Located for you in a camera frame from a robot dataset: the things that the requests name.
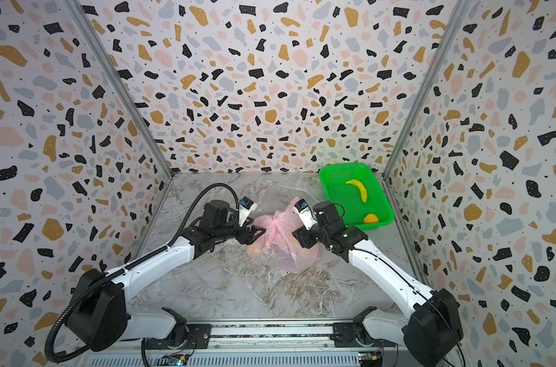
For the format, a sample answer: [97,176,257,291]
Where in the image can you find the pink plastic bag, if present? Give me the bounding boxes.
[253,197,319,274]

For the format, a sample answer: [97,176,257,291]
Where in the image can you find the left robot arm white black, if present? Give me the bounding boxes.
[65,197,265,352]

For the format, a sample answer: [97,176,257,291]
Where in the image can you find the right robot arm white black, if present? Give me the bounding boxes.
[293,200,464,366]

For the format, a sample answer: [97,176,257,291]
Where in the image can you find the orange fruit in bag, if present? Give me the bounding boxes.
[247,243,270,261]

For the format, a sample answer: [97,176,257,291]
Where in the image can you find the orange fruit in basket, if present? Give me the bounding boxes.
[363,213,380,224]

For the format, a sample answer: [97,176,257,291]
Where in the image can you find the green plastic basket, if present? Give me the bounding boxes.
[319,163,394,230]

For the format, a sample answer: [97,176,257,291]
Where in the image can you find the yellow banana in basket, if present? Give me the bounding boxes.
[345,180,368,203]

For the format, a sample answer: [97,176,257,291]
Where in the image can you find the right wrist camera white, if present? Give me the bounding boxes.
[293,199,318,230]

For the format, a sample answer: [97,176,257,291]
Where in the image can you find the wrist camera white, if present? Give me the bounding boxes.
[238,197,257,226]
[293,199,318,230]

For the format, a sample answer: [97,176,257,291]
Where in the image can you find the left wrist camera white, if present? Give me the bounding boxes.
[238,197,257,226]

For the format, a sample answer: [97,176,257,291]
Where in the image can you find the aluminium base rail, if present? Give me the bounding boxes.
[76,319,420,366]

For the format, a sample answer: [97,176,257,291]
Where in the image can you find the black corrugated cable hose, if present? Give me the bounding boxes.
[44,183,240,364]

